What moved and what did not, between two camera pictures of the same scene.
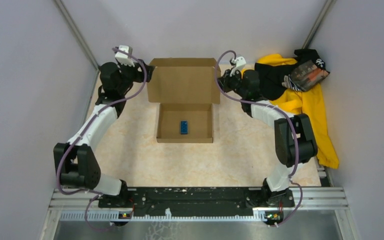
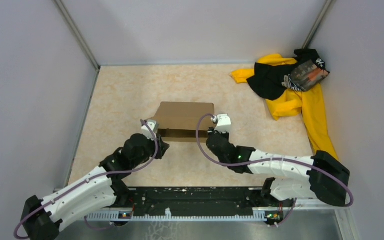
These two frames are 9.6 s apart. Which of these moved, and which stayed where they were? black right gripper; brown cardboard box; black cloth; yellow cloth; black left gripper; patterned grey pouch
Moved: black left gripper; black right gripper; brown cardboard box
Stayed: yellow cloth; patterned grey pouch; black cloth
